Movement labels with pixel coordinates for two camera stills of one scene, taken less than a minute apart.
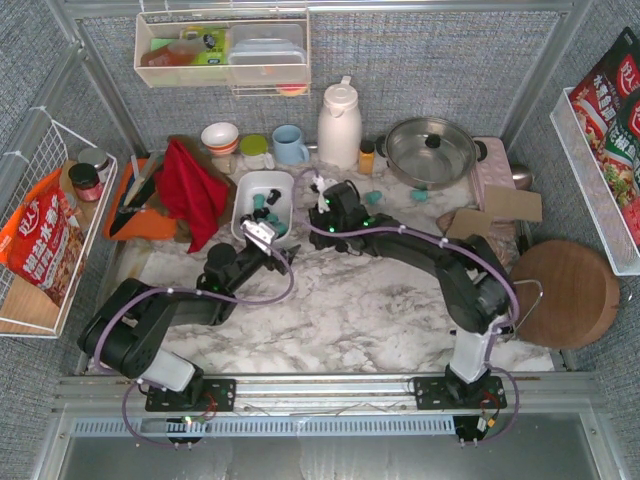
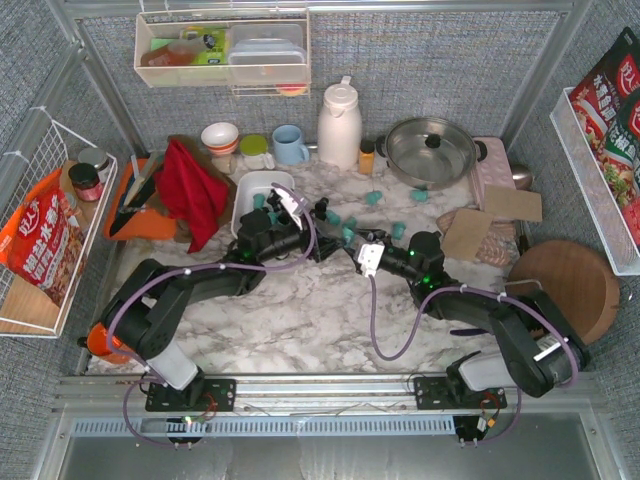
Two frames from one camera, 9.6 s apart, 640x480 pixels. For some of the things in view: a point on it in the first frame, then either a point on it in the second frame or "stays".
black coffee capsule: (273, 196) stays
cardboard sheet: (467, 222) stays
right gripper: (331, 198) → (364, 245)
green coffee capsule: (259, 200) stays
